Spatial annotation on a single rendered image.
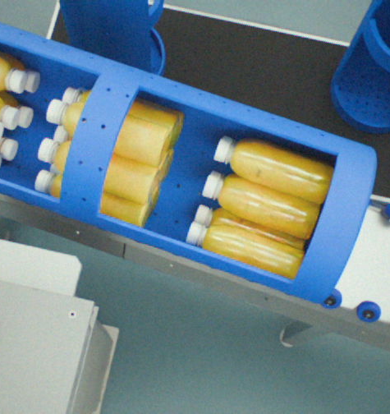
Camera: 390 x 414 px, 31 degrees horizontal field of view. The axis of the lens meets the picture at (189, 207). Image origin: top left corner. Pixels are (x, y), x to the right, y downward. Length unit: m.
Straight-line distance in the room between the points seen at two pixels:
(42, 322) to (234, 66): 1.48
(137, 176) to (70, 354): 0.32
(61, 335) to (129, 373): 1.23
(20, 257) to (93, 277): 1.16
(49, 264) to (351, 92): 1.47
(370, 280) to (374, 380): 0.98
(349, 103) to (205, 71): 0.48
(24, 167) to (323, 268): 0.61
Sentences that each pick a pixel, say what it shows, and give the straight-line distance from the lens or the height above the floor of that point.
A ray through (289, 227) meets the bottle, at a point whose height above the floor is 1.08.
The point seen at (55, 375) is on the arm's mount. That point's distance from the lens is 1.07.
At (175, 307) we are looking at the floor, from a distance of 2.30.
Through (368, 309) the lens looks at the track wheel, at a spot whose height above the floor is 0.98.
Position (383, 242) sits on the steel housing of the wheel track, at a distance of 1.45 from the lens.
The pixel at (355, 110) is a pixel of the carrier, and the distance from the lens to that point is 2.39.
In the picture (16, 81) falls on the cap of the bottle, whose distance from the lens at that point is 1.30.
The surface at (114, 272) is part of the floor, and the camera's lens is 2.32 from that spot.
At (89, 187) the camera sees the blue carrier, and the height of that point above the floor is 1.19.
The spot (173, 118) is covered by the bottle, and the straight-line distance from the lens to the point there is 1.24.
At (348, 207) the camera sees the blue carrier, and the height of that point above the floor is 1.23.
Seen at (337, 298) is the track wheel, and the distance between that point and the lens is 1.36.
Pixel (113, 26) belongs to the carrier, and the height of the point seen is 0.65.
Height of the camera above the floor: 2.28
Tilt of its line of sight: 75 degrees down
